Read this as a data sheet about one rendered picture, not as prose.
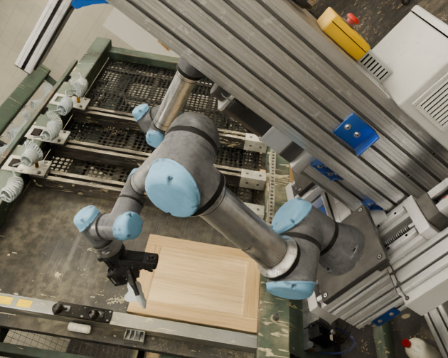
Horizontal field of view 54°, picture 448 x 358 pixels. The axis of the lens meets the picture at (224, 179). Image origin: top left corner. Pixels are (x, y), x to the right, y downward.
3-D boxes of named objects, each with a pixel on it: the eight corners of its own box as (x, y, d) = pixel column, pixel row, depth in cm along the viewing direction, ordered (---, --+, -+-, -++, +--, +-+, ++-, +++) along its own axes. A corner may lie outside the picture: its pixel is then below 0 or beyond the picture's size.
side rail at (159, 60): (268, 93, 299) (271, 79, 291) (109, 66, 298) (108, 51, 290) (268, 87, 305) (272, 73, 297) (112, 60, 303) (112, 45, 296)
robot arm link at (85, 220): (86, 222, 117) (65, 223, 121) (108, 250, 123) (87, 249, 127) (102, 202, 122) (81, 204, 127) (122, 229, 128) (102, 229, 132)
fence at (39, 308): (254, 353, 158) (257, 348, 155) (-7, 310, 157) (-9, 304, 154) (255, 340, 162) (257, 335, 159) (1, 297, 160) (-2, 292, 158)
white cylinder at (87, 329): (67, 332, 155) (89, 335, 155) (67, 327, 153) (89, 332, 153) (70, 324, 157) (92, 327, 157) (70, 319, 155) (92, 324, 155)
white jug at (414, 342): (446, 366, 190) (417, 349, 183) (426, 373, 196) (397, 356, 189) (440, 345, 197) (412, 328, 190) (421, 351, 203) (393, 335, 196)
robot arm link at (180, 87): (220, 55, 135) (165, 154, 168) (225, 38, 142) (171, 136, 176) (185, 38, 132) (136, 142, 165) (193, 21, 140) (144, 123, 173)
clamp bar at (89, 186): (261, 229, 201) (272, 192, 185) (6, 185, 200) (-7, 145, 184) (262, 212, 208) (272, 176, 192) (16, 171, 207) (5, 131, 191)
